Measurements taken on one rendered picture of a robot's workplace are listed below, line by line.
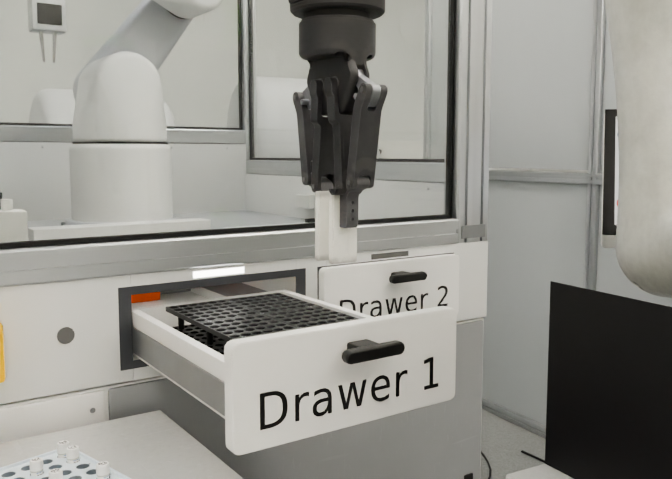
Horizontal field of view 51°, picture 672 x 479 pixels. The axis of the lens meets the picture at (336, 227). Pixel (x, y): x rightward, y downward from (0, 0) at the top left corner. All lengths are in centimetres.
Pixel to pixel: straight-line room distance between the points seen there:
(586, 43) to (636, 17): 180
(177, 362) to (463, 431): 70
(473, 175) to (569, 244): 149
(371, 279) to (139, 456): 48
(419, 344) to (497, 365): 235
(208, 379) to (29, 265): 30
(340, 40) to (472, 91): 67
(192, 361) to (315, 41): 38
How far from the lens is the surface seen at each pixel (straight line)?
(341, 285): 113
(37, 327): 97
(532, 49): 294
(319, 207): 71
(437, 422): 136
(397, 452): 131
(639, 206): 95
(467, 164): 131
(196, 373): 81
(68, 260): 96
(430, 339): 82
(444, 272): 127
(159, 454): 89
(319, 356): 73
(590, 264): 270
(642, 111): 95
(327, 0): 67
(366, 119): 66
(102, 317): 99
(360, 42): 68
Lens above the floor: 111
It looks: 6 degrees down
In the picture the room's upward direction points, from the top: straight up
